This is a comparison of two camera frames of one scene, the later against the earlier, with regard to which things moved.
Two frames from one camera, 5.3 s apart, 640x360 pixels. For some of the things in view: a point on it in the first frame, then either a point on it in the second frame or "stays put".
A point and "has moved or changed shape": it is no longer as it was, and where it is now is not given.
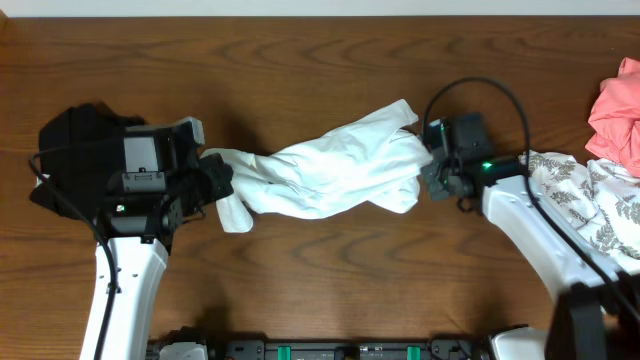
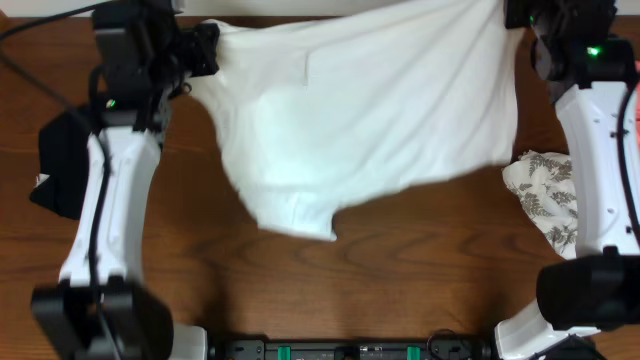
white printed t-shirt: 374,159 has moved or changed shape
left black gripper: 218,179 → 197,46
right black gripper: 430,173 → 516,14
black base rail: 250,349 stays put
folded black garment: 79,147 stays put
